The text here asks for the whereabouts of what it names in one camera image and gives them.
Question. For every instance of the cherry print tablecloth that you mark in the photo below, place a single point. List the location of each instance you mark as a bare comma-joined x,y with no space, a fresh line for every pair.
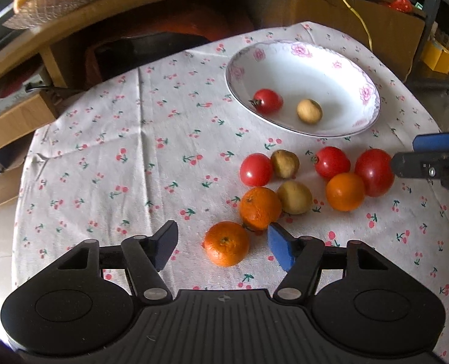
133,159

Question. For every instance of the black metal shelf frame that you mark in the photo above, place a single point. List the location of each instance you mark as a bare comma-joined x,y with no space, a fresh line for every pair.
438,0

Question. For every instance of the glass fruit bowl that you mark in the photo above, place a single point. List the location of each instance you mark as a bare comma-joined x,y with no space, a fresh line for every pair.
46,11

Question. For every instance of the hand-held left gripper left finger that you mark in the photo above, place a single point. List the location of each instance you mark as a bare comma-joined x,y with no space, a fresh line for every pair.
165,244

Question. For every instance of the small tan round fruit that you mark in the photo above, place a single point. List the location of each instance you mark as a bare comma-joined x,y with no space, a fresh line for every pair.
285,163
309,111
294,197

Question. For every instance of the wooden board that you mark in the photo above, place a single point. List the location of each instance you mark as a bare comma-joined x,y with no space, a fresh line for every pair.
15,119

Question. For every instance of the large red tomato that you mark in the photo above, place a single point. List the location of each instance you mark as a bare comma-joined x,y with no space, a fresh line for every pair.
374,172

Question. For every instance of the white floral plate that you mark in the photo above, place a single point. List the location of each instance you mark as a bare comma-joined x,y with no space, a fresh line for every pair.
304,72

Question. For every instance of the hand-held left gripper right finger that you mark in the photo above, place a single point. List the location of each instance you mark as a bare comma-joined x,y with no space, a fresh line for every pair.
281,248

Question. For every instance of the curved wooden desk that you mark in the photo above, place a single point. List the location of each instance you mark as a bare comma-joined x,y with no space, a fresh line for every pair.
323,11

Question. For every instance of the red plastic bag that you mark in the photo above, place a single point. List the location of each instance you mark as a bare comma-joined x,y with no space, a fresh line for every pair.
401,4

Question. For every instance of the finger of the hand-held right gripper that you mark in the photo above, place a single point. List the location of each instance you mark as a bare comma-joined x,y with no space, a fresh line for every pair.
414,165
435,142

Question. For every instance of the yellow box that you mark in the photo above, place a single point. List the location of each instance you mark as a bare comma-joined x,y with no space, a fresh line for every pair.
438,55

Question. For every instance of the orange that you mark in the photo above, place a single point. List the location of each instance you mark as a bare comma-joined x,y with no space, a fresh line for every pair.
345,191
226,243
260,207

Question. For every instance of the orange-red cloth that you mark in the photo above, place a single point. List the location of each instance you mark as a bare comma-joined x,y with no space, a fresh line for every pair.
194,21

